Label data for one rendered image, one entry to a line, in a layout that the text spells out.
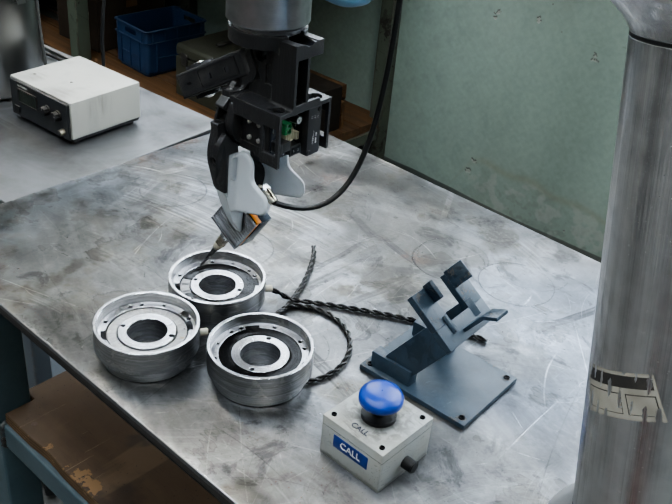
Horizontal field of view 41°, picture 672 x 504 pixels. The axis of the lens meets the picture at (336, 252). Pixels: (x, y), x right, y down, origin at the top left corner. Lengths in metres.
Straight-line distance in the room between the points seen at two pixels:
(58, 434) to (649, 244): 0.95
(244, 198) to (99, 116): 0.80
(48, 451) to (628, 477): 0.89
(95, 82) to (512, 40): 1.26
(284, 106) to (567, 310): 0.45
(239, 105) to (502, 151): 1.87
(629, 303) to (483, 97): 2.25
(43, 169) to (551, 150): 1.47
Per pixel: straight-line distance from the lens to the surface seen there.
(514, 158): 2.63
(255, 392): 0.86
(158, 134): 1.66
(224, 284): 1.01
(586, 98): 2.46
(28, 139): 1.66
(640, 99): 0.38
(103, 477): 1.17
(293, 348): 0.90
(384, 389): 0.79
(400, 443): 0.79
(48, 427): 1.24
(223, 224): 0.93
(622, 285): 0.40
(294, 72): 0.79
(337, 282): 1.05
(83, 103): 1.61
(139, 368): 0.89
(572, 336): 1.04
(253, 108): 0.81
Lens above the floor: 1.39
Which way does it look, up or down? 32 degrees down
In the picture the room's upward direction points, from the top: 6 degrees clockwise
